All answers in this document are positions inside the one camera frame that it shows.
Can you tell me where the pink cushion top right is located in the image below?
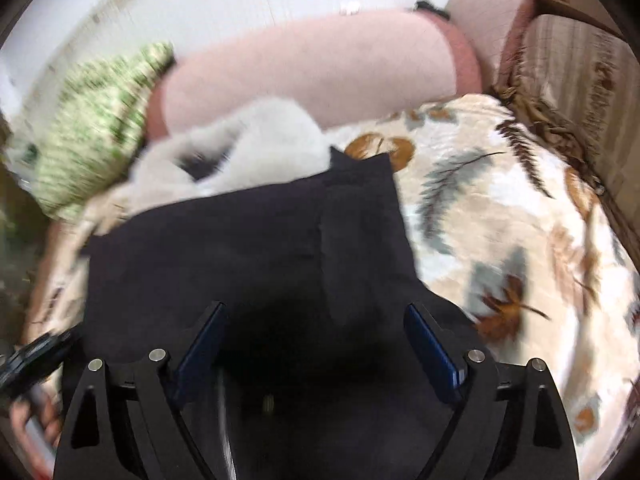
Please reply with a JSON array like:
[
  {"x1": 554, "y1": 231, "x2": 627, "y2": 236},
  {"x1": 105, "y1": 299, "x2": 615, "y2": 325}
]
[{"x1": 445, "y1": 0, "x2": 538, "y2": 91}]

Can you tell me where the green patterned pillow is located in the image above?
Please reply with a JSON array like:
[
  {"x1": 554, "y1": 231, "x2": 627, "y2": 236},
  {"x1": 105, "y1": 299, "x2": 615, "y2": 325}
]
[{"x1": 31, "y1": 41, "x2": 176, "y2": 221}]

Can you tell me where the pink bolster cushion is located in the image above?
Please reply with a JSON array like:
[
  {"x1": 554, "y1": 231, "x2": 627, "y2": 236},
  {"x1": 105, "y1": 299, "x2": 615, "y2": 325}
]
[{"x1": 147, "y1": 8, "x2": 483, "y2": 140}]

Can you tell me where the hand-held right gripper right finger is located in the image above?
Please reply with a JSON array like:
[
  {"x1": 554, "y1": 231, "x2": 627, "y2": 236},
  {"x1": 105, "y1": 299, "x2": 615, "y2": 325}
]
[{"x1": 403, "y1": 303, "x2": 581, "y2": 480}]

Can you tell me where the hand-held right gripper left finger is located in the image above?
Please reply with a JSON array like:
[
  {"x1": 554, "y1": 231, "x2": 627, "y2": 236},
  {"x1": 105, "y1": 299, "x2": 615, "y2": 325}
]
[{"x1": 53, "y1": 301, "x2": 230, "y2": 480}]

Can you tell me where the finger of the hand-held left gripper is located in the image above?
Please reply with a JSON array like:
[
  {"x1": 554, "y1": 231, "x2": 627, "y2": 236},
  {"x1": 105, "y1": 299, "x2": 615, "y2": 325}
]
[{"x1": 0, "y1": 324, "x2": 83, "y2": 403}]

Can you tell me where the person's left hand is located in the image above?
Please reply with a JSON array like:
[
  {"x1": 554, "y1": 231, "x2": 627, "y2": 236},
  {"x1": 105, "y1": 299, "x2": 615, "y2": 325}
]
[{"x1": 9, "y1": 390, "x2": 63, "y2": 466}]

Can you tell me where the leaf printed blanket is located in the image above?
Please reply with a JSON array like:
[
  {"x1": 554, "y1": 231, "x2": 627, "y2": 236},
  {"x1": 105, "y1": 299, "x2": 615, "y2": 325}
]
[{"x1": 22, "y1": 94, "x2": 640, "y2": 480}]

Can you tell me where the beige fringed sofa cover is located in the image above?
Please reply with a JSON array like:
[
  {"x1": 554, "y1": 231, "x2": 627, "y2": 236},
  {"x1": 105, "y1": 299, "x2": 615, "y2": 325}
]
[{"x1": 492, "y1": 12, "x2": 640, "y2": 241}]

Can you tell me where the black garment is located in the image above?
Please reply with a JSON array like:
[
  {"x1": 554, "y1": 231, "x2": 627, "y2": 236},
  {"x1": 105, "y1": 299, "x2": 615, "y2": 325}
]
[{"x1": 59, "y1": 146, "x2": 506, "y2": 480}]

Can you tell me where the white fluffy garment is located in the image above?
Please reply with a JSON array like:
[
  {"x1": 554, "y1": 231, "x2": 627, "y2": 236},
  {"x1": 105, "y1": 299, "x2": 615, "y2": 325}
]
[{"x1": 127, "y1": 98, "x2": 332, "y2": 211}]

